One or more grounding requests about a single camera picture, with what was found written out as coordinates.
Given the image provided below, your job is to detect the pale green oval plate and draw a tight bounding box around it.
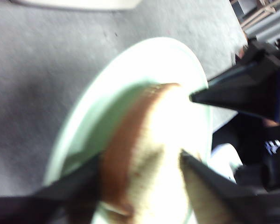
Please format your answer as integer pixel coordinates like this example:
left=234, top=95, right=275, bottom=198
left=43, top=37, right=213, bottom=224

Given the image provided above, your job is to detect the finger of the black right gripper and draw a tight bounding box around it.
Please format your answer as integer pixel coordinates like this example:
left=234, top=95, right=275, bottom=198
left=233, top=37, right=280, bottom=70
left=189, top=66, right=280, bottom=123

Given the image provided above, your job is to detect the wooden frame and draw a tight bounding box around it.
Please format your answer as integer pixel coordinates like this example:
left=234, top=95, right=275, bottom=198
left=231, top=0, right=280, bottom=29

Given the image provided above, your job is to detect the large square bread slice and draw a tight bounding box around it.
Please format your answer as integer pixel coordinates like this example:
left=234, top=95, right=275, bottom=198
left=67, top=83, right=203, bottom=224

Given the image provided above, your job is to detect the person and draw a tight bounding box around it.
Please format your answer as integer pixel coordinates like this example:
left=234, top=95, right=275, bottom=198
left=233, top=93, right=280, bottom=194

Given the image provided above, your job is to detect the cream two-slot toaster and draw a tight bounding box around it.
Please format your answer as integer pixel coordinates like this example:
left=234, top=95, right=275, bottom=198
left=9, top=0, right=143, bottom=11

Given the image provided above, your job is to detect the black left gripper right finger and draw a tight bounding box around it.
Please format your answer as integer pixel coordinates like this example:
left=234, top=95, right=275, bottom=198
left=181, top=149, right=280, bottom=224

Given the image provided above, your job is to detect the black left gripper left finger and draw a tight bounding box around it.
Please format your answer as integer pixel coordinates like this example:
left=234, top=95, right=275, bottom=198
left=0, top=155, right=101, bottom=224

